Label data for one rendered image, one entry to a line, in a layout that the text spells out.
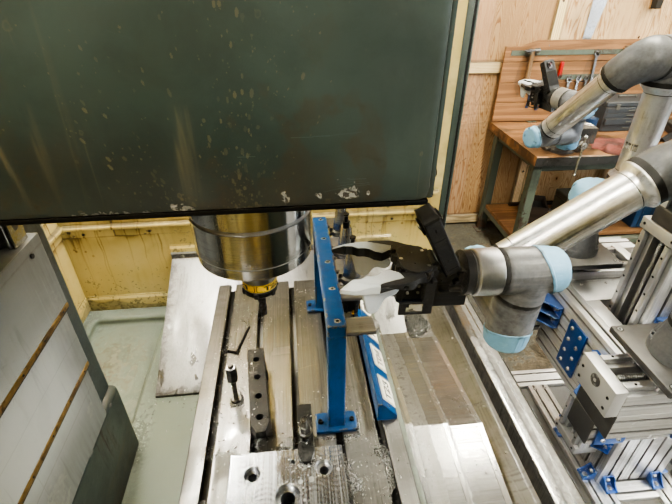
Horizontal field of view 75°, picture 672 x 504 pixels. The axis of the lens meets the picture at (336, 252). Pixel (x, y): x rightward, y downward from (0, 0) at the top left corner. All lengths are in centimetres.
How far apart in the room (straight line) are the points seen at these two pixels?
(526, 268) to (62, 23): 62
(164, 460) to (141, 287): 78
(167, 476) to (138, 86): 121
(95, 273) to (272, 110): 167
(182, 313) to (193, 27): 142
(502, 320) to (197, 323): 120
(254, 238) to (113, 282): 153
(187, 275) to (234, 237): 130
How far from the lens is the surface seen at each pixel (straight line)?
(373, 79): 42
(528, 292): 73
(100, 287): 206
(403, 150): 44
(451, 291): 70
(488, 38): 347
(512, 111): 359
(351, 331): 90
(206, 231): 55
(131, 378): 181
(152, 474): 149
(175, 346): 170
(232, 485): 98
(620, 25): 391
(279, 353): 130
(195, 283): 179
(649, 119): 160
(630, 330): 139
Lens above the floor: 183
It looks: 33 degrees down
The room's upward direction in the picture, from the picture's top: straight up
